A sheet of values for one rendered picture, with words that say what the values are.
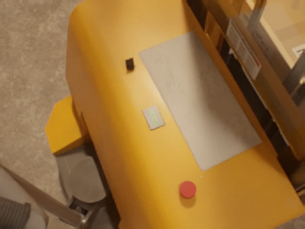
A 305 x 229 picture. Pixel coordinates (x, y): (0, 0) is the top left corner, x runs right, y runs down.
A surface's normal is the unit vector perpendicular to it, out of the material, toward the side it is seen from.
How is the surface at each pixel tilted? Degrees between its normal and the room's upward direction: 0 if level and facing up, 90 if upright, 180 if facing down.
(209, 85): 0
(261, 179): 0
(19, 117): 0
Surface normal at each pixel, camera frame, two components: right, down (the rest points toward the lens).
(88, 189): -0.03, -0.40
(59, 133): -0.37, -0.24
